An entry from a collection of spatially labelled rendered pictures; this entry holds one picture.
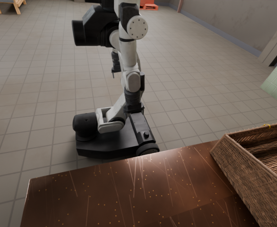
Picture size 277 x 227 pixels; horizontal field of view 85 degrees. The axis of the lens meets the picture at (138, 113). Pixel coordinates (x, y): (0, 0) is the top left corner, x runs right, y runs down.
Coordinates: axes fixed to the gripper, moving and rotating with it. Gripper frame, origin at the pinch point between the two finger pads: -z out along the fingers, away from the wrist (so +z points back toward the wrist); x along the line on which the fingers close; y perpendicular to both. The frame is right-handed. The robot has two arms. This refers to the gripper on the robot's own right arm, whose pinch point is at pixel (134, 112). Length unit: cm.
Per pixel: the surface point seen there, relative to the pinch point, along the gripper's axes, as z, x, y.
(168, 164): 0.0, 6.9, -36.6
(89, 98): -51, -37, 86
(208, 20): -85, 331, 389
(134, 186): 2.7, -10.7, -42.3
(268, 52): -84, 320, 158
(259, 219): -2, 31, -65
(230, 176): -1, 31, -49
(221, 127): -73, 103, 15
